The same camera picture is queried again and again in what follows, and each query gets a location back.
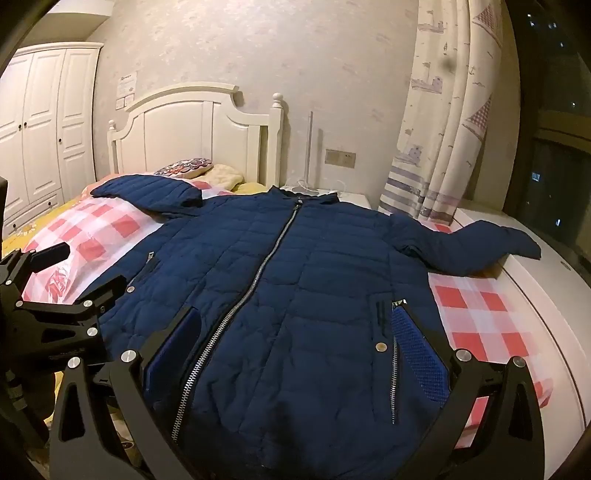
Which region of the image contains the pink white checkered blanket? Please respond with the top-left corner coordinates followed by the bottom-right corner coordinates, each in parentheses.
top-left (21, 173), bottom-right (555, 450)

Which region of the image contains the navy blue puffer jacket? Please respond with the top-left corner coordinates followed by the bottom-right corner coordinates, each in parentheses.
top-left (90, 174), bottom-right (542, 480)

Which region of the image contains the white lamp stand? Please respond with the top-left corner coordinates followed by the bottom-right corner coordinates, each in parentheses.
top-left (295, 111), bottom-right (320, 195)

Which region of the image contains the patterned pillow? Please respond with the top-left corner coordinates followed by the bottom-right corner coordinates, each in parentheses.
top-left (154, 158), bottom-right (214, 179)

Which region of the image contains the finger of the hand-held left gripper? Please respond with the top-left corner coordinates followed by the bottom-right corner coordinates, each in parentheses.
top-left (8, 243), bottom-right (71, 278)
top-left (14, 275), bottom-right (129, 340)

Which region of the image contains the white window bench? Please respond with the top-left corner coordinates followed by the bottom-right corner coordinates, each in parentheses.
top-left (429, 208), bottom-right (591, 444)

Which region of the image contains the wall switch panel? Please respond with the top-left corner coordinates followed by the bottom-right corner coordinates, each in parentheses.
top-left (324, 148), bottom-right (357, 168)

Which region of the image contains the dark window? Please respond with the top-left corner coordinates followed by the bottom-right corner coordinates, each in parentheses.
top-left (503, 0), bottom-right (591, 259)

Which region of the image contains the white wooden headboard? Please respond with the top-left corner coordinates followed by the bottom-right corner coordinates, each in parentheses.
top-left (107, 82), bottom-right (284, 188)

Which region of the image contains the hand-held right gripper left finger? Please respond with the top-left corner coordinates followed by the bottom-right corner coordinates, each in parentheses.
top-left (48, 305), bottom-right (201, 480)

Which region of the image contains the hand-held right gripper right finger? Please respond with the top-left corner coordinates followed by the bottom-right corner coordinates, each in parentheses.
top-left (392, 299), bottom-right (546, 480)

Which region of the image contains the cream fleece blanket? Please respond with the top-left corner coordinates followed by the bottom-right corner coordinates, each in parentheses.
top-left (205, 164), bottom-right (245, 189)

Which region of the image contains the white wardrobe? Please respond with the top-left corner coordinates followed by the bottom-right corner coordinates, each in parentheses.
top-left (0, 41), bottom-right (105, 234)

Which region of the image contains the printed cream curtain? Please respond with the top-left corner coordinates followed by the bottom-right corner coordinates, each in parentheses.
top-left (379, 0), bottom-right (504, 227)

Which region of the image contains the white nightstand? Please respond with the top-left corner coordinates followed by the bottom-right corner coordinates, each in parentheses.
top-left (281, 185), bottom-right (370, 211)

